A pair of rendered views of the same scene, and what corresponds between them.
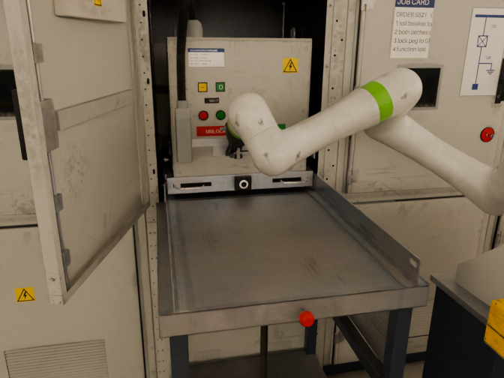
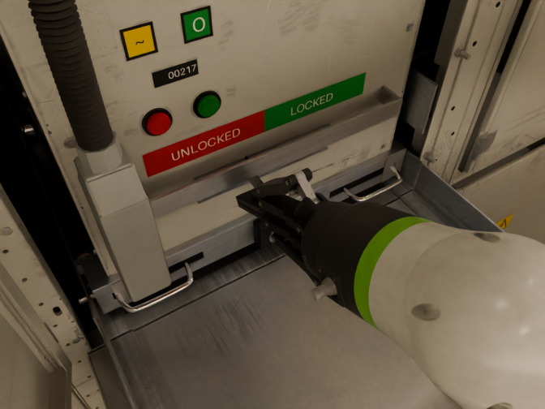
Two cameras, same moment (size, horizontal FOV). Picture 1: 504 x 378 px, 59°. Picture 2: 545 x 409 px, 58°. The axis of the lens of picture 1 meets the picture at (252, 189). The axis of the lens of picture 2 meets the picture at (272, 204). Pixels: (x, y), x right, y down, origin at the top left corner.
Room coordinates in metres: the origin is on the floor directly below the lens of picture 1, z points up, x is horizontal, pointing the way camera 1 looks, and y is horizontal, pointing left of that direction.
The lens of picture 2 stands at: (1.08, 0.19, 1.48)
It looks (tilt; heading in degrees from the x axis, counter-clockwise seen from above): 48 degrees down; 341
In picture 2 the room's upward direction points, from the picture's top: straight up
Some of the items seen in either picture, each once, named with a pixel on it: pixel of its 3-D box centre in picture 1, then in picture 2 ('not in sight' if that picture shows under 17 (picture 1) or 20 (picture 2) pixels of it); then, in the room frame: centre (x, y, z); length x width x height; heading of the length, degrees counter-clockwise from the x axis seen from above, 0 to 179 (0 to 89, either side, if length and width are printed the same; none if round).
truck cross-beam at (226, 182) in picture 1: (241, 180); (261, 213); (1.56, 0.04, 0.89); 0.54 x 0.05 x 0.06; 102
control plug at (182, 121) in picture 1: (183, 134); (124, 221); (1.44, 0.23, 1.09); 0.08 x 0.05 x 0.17; 12
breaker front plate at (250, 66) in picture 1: (241, 112); (264, 79); (1.55, 0.04, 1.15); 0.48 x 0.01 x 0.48; 102
